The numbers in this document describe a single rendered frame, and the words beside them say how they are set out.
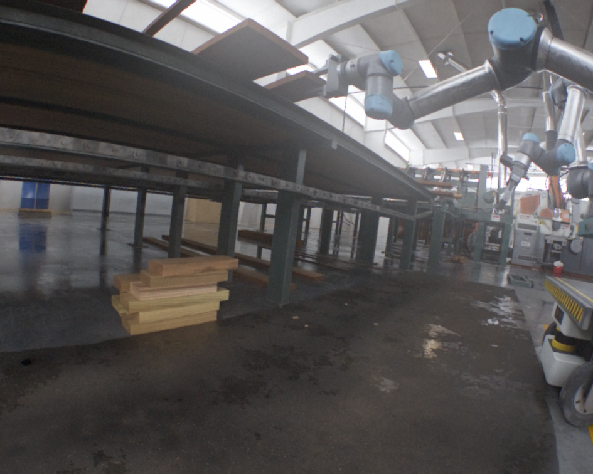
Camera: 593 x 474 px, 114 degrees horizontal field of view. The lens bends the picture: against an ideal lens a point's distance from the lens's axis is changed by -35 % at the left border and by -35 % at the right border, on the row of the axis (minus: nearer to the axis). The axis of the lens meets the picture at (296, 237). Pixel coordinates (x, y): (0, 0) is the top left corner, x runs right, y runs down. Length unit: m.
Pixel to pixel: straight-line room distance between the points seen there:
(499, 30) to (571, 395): 0.86
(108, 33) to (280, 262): 1.11
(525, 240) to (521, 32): 6.34
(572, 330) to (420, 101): 0.77
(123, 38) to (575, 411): 1.44
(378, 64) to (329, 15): 8.25
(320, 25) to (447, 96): 8.26
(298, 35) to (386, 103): 8.61
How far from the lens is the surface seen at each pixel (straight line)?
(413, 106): 0.88
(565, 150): 1.21
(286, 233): 1.33
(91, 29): 0.81
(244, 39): 0.81
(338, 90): 0.90
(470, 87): 0.87
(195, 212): 7.19
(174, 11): 0.75
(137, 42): 0.83
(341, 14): 8.84
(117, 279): 1.07
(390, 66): 0.82
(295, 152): 1.37
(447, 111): 14.68
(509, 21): 0.76
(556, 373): 0.99
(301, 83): 1.00
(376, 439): 0.64
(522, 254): 6.92
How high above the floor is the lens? 0.42
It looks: 4 degrees down
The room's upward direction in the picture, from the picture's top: 7 degrees clockwise
